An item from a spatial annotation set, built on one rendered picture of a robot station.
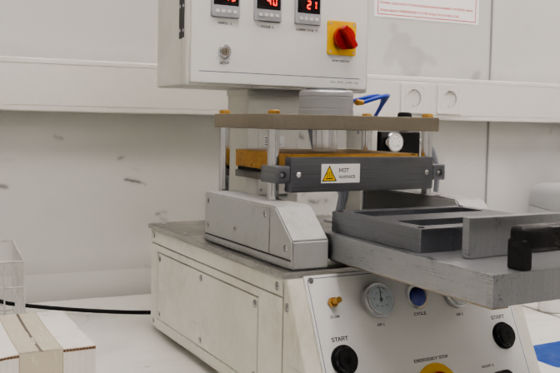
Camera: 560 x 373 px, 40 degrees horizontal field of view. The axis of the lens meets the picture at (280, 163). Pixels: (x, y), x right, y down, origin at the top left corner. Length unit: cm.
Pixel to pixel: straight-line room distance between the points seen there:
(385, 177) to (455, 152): 89
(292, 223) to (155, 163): 73
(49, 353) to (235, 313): 24
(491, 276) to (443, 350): 28
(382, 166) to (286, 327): 28
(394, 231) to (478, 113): 111
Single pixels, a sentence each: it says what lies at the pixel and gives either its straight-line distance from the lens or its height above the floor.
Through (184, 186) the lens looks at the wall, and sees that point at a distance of 162.
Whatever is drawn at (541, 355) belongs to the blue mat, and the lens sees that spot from 128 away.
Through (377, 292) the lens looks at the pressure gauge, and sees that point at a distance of 92.
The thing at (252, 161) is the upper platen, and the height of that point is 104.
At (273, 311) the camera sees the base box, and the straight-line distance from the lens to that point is 92.
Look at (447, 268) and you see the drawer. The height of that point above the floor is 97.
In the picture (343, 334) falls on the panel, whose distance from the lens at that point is 90.
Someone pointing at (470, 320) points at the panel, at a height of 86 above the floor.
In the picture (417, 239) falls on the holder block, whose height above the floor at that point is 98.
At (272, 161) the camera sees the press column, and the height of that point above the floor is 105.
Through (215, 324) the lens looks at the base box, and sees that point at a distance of 108.
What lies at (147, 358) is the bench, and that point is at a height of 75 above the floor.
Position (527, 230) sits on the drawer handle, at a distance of 73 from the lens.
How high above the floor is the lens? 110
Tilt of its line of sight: 3 degrees down
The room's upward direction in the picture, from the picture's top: 1 degrees clockwise
